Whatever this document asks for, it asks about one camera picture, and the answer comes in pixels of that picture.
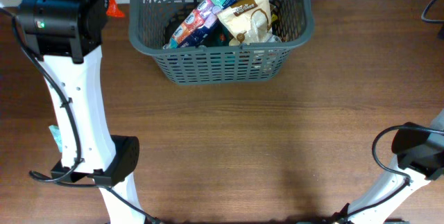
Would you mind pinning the orange pasta packet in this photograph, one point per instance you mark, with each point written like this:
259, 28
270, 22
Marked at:
113, 10

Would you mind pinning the Kleenex tissue box pack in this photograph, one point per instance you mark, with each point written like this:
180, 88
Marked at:
198, 25

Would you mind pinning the green Nescafe bag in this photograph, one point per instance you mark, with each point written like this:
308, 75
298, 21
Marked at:
222, 38

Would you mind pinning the beige Pantree snack bag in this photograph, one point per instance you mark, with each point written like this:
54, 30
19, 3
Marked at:
234, 17

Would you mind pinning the small mint green packet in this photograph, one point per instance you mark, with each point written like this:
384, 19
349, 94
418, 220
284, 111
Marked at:
55, 131

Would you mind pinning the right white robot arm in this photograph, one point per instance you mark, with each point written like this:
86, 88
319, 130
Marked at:
417, 161

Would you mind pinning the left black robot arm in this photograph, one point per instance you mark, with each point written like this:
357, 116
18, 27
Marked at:
62, 38

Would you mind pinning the grey plastic basket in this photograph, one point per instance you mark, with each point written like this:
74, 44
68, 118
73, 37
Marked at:
152, 23

